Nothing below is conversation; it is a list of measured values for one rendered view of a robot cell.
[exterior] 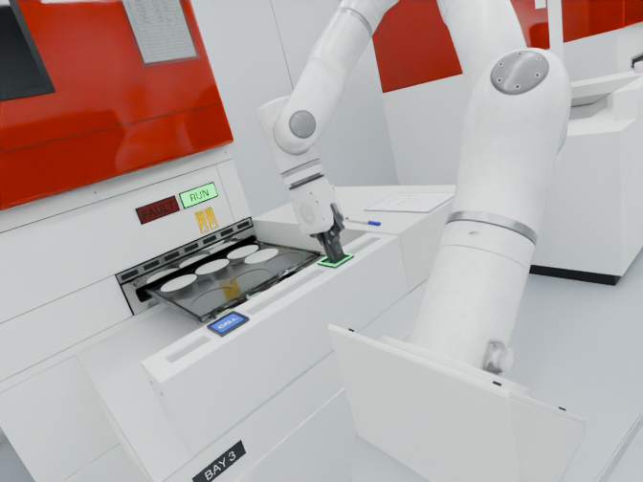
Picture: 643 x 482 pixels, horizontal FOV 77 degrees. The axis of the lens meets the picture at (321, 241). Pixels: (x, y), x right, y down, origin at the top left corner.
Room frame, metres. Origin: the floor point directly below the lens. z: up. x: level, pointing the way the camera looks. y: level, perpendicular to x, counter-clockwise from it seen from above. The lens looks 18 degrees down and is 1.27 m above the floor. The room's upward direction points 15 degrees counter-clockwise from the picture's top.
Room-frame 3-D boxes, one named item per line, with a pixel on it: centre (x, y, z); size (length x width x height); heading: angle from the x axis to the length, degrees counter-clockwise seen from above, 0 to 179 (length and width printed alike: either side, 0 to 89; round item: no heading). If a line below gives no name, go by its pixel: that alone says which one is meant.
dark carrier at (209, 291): (1.06, 0.27, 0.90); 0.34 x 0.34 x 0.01; 37
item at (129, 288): (1.20, 0.39, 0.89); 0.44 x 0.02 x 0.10; 127
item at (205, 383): (0.71, 0.08, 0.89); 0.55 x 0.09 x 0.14; 127
